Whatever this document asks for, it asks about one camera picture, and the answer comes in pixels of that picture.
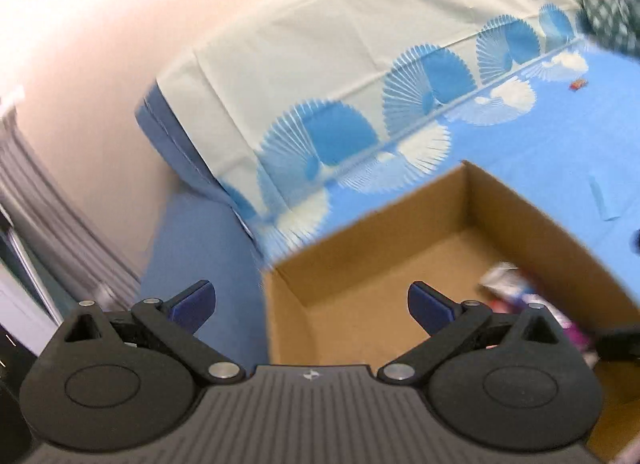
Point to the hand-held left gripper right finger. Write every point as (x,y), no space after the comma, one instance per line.
(426,305)

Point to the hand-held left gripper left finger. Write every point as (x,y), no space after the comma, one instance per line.
(197,303)

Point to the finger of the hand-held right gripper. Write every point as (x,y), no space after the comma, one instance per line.
(620,344)

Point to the purple snack packet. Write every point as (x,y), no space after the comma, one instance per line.
(570,329)

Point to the brown cardboard box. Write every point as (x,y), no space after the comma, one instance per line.
(390,264)

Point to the blue mattress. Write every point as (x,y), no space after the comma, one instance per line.
(205,234)

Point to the grey striped curtain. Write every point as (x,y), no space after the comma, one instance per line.
(55,214)

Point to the fan-print bed sheet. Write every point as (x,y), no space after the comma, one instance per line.
(400,69)

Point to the small red candy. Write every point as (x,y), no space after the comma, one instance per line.
(579,85)

